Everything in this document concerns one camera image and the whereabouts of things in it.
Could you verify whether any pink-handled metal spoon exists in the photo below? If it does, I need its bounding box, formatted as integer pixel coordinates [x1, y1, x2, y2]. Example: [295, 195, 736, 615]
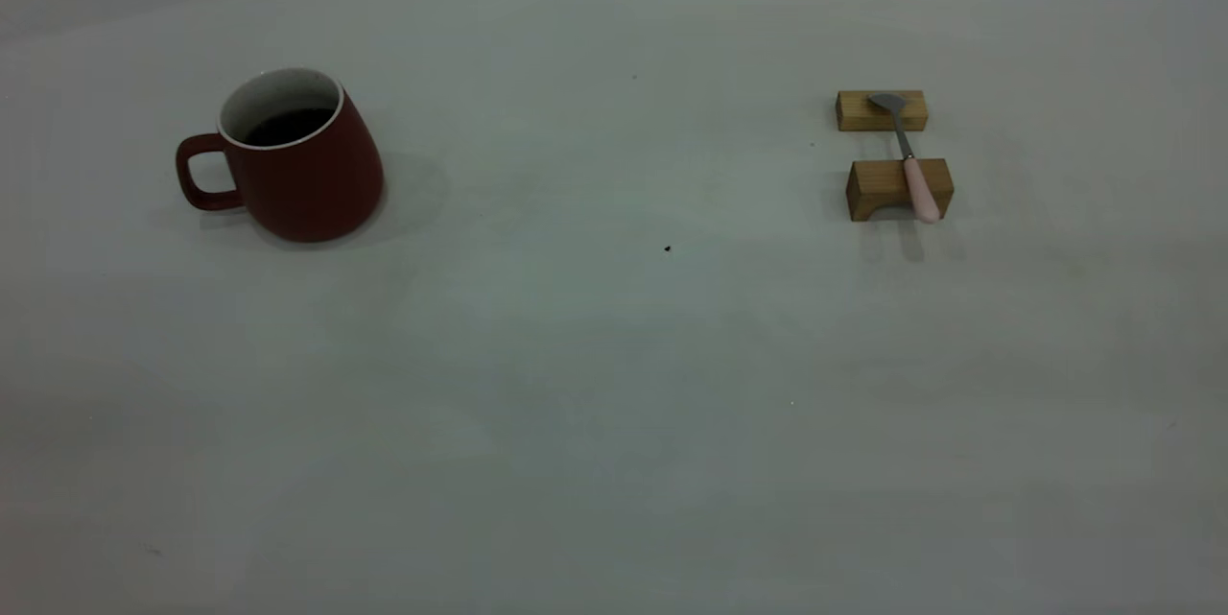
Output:
[868, 93, 942, 225]

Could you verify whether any red ceramic mug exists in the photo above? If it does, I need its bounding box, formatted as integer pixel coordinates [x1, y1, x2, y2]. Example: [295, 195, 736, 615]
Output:
[176, 68, 387, 244]

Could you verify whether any arched wooden block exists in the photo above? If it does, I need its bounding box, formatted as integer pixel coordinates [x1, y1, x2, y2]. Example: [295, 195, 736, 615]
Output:
[845, 157, 956, 223]

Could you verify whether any plain rectangular wooden block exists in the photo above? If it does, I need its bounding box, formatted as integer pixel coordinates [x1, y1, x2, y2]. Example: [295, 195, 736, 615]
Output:
[836, 90, 930, 132]

